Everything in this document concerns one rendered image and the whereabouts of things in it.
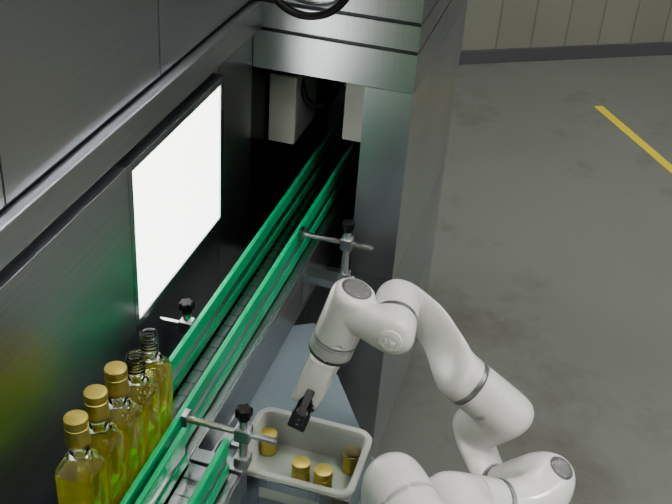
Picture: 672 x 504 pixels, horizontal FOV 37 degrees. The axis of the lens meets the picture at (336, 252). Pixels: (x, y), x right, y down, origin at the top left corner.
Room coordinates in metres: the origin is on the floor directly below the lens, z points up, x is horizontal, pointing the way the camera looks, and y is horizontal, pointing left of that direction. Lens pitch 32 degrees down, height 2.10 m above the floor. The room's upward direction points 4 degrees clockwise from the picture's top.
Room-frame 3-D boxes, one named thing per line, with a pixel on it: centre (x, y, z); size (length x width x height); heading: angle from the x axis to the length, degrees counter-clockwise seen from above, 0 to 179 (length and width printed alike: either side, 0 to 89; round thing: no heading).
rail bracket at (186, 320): (1.51, 0.29, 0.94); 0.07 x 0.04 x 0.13; 76
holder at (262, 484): (1.32, 0.06, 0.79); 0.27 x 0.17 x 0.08; 76
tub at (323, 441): (1.32, 0.03, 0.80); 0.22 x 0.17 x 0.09; 76
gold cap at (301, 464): (1.31, 0.03, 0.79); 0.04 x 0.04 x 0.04
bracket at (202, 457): (1.23, 0.17, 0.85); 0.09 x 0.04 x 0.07; 76
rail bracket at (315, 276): (1.85, 0.00, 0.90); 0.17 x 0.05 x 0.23; 76
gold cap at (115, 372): (1.12, 0.31, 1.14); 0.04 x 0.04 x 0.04
